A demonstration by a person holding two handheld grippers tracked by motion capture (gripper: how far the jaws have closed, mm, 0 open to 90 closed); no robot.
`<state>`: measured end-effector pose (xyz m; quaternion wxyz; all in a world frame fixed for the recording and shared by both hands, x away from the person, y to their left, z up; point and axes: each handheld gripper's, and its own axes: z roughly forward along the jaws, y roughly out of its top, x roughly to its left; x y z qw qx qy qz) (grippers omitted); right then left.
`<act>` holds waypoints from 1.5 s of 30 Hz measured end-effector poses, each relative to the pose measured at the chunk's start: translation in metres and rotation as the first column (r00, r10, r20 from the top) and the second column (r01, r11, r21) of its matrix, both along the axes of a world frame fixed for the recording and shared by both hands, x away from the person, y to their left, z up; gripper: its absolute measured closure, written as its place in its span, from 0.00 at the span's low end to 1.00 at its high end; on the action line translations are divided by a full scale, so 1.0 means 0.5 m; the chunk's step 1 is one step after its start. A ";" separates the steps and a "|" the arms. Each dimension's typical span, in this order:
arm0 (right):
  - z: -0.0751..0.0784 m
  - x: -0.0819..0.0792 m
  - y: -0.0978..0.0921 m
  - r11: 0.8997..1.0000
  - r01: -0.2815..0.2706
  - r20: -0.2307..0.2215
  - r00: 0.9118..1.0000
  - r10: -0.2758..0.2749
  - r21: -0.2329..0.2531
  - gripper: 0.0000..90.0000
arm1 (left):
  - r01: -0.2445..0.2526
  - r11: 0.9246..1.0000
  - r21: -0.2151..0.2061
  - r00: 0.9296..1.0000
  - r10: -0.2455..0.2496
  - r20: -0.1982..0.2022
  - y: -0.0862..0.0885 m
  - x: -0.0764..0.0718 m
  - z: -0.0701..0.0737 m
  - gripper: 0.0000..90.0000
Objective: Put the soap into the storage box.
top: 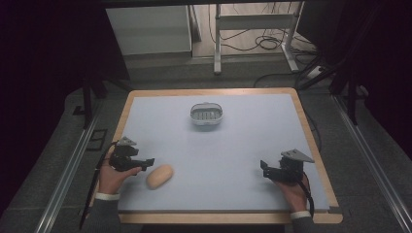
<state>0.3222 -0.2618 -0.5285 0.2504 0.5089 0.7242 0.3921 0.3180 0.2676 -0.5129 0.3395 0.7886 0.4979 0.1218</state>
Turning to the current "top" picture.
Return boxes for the light blue table mat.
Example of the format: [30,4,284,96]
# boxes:
[118,93,331,212]

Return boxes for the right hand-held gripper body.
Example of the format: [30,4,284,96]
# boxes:
[271,149,316,186]

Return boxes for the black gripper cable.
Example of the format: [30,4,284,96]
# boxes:
[79,141,119,231]
[296,171,316,218]

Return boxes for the white power strip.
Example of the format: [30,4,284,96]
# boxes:
[306,65,325,81]

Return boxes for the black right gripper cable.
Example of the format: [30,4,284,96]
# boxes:
[296,171,316,218]

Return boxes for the grey cabinet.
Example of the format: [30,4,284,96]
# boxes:
[105,4,202,56]

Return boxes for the black floor cables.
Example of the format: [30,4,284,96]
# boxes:
[207,3,325,88]

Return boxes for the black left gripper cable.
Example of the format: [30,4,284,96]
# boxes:
[79,141,119,231]

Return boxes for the white metal table frame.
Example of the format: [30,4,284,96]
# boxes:
[213,2,305,76]

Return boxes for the black metal stand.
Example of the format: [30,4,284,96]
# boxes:
[72,72,132,130]
[299,57,370,126]

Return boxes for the brown bread roll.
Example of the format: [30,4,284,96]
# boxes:
[145,163,175,190]

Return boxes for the aluminium floor rail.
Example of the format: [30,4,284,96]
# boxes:
[333,95,412,233]
[33,110,102,233]

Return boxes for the person's left hand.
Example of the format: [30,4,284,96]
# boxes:
[97,160,143,196]

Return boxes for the person's right hand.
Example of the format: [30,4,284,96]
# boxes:
[274,172,310,215]

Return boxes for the white oval soap dish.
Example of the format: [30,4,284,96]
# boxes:
[189,102,224,126]

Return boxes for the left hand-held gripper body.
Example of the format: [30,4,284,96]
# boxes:
[109,136,145,173]

